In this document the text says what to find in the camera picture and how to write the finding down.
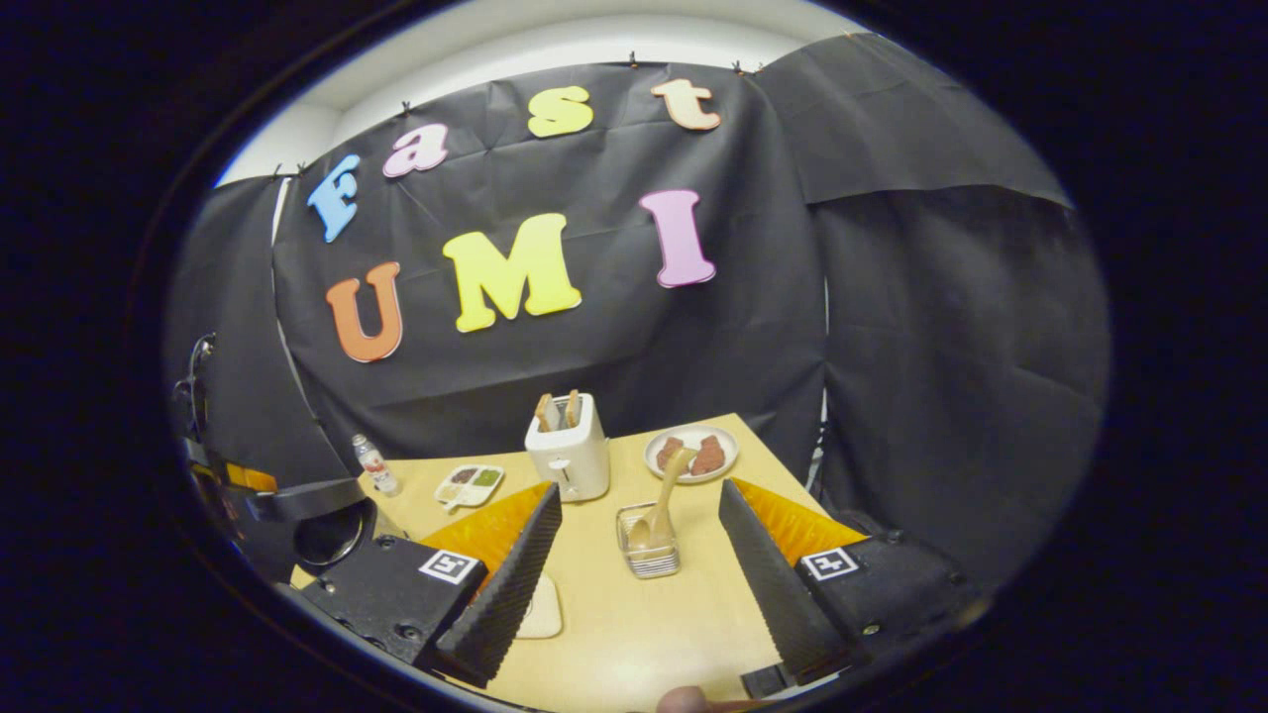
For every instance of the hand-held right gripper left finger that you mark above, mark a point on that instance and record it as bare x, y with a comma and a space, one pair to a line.
505, 594

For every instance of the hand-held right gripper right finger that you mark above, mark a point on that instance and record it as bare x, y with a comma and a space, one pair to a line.
773, 584

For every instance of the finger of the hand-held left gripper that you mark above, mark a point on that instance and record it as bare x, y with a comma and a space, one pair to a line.
253, 479

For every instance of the clear chopstick holder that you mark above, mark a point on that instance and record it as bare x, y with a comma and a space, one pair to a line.
654, 562

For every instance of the wooden spoon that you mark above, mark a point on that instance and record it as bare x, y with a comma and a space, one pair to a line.
666, 495

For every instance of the white divided seasoning tray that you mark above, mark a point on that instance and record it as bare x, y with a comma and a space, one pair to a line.
471, 485

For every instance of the small clear bottle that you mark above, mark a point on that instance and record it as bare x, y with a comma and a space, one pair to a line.
376, 470

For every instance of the white round plate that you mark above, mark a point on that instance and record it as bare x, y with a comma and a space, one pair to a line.
693, 477

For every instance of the brown meat piece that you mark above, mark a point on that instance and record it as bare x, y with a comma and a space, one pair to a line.
708, 456
671, 453

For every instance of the white toaster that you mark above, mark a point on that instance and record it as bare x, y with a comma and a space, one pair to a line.
573, 460

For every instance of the toast slice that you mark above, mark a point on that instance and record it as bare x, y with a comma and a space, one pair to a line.
573, 408
544, 411

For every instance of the black backdrop cloth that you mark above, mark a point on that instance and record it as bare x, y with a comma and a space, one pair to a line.
892, 347

